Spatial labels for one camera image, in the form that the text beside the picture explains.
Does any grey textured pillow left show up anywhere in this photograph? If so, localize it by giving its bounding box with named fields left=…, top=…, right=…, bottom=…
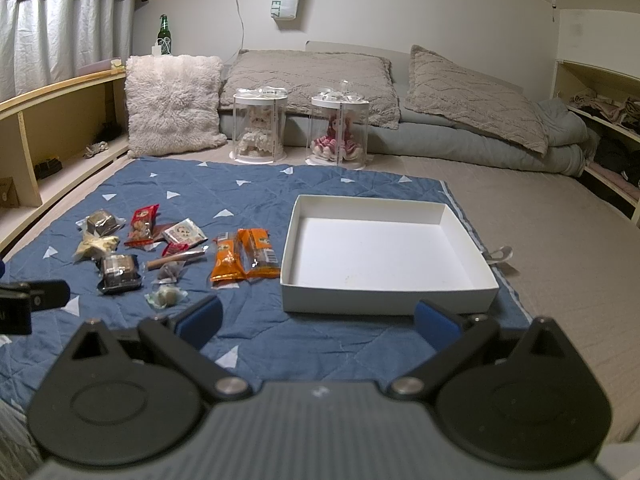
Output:
left=219, top=50, right=400, bottom=130

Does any fluffy white pillow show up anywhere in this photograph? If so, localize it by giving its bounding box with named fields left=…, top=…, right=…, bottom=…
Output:
left=125, top=54, right=227, bottom=158

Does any grey textured pillow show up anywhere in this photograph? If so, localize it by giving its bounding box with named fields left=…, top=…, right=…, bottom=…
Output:
left=406, top=44, right=548, bottom=155
left=219, top=50, right=400, bottom=130

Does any brown stick snack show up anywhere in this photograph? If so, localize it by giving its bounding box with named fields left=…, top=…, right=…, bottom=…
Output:
left=144, top=246, right=208, bottom=271

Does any cream crinkled snack bag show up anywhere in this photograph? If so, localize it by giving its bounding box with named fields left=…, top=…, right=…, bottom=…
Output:
left=73, top=231, right=119, bottom=262

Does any green glass bottle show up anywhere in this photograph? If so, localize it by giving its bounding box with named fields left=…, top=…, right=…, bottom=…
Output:
left=156, top=14, right=172, bottom=55

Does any white soup sachet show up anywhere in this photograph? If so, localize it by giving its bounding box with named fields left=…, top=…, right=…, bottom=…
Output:
left=163, top=218, right=207, bottom=247

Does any grey textured pillow right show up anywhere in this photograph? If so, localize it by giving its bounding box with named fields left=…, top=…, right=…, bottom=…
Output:
left=406, top=44, right=548, bottom=155

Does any left wooden shelf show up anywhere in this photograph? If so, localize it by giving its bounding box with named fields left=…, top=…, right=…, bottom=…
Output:
left=1, top=67, right=128, bottom=250

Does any white doll display case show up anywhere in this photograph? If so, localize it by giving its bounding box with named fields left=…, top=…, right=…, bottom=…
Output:
left=230, top=87, right=288, bottom=165

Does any green white candy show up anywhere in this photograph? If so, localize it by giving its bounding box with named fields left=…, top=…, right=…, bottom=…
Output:
left=144, top=284, right=188, bottom=310

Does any brown sachet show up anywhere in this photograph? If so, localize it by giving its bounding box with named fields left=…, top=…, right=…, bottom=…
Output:
left=151, top=222, right=175, bottom=244

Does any grey curtain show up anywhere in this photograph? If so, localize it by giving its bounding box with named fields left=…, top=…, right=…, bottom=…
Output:
left=1, top=0, right=136, bottom=101

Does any black box on shelf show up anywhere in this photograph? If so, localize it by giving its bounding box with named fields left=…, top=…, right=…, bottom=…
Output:
left=34, top=157, right=63, bottom=180

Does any right wooden shelf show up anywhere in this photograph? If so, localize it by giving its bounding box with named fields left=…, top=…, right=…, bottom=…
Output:
left=553, top=60, right=639, bottom=224

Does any wooden shelf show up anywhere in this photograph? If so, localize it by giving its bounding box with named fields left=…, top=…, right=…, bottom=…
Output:
left=1, top=67, right=128, bottom=250
left=553, top=60, right=639, bottom=224

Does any clear dark candy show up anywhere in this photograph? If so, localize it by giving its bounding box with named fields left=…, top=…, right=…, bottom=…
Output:
left=156, top=261, right=184, bottom=284

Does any white cardboard tray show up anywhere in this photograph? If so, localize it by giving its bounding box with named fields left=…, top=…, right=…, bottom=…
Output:
left=280, top=195, right=499, bottom=316

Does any red snack packet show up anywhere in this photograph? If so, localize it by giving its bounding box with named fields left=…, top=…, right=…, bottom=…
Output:
left=125, top=204, right=160, bottom=247

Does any orange snack packet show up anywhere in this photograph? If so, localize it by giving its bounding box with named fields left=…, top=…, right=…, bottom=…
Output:
left=238, top=228, right=280, bottom=280
left=209, top=232, right=246, bottom=286

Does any small red candy packet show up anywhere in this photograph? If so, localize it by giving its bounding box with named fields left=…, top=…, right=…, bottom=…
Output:
left=162, top=243, right=190, bottom=258

